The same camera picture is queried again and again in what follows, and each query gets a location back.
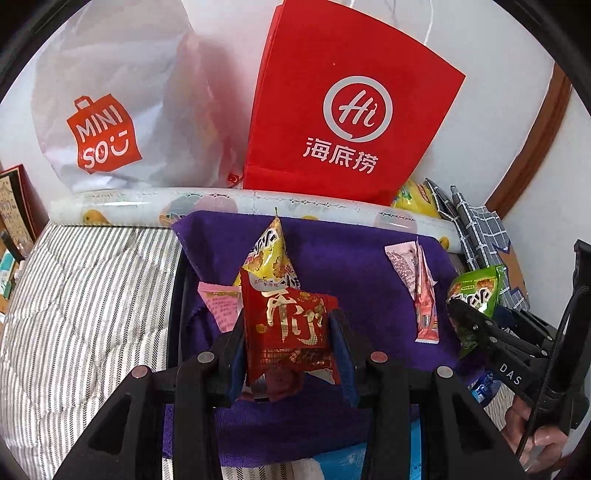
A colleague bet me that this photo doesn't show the rolled patterned plastic sheet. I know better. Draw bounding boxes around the rolled patterned plastic sheet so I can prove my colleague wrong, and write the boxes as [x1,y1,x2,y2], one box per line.
[50,185,462,252]

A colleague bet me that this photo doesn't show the white plastic shopping bag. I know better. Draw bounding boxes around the white plastic shopping bag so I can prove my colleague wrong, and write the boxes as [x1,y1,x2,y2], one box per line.
[31,0,252,192]

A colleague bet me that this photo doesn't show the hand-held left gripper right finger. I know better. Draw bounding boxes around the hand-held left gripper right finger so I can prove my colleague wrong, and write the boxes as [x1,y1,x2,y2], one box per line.
[328,310,527,480]

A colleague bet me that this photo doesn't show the blue checked cloth with star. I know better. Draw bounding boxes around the blue checked cloth with star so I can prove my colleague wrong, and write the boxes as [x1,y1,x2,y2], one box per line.
[422,178,529,308]

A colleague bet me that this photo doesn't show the yellow snack bag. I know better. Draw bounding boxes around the yellow snack bag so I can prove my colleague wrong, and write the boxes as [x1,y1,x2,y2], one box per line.
[390,178,439,219]

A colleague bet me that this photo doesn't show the brown wooden door frame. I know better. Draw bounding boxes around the brown wooden door frame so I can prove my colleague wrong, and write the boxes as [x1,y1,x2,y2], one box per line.
[487,62,573,217]

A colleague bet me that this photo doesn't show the red paper shopping bag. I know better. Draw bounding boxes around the red paper shopping bag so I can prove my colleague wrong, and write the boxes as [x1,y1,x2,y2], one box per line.
[242,0,466,206]

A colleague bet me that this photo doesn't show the yellow triangular snack packet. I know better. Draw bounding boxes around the yellow triangular snack packet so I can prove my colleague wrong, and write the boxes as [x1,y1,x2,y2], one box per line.
[242,208,296,289]

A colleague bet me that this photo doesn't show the blue tissue pack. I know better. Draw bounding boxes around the blue tissue pack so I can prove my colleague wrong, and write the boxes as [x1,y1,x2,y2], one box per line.
[305,373,498,480]

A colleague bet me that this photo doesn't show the red snack packet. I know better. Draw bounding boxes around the red snack packet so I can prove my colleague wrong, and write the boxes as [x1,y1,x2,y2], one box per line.
[240,270,340,402]

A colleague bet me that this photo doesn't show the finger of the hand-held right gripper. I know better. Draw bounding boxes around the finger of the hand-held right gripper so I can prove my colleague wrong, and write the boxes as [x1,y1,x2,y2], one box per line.
[445,298,502,354]
[496,307,555,344]

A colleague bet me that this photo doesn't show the slim pink-red snack packet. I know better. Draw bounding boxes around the slim pink-red snack packet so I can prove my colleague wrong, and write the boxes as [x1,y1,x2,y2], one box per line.
[413,236,440,344]

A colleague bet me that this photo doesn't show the green snack packet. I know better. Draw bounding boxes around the green snack packet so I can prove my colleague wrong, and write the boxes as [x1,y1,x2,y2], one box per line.
[445,265,509,358]

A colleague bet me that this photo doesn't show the person's right hand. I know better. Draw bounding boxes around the person's right hand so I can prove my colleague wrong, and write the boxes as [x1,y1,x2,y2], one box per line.
[505,399,571,474]

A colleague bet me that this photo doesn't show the purple towel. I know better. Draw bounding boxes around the purple towel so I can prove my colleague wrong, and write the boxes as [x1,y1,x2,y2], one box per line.
[164,210,490,467]

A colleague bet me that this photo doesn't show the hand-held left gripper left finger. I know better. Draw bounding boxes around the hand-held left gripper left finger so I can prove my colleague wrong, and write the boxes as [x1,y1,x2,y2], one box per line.
[53,311,247,480]

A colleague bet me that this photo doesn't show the pale pink snack packet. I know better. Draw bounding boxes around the pale pink snack packet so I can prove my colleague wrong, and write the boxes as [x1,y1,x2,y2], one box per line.
[385,242,422,296]
[198,282,245,334]

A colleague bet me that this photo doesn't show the teal and white tube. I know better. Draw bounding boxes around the teal and white tube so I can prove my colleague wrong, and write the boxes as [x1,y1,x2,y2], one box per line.
[0,253,16,296]

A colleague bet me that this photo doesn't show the illustrated notebook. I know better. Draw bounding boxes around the illustrated notebook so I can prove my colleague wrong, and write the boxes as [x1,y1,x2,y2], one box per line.
[0,164,41,245]

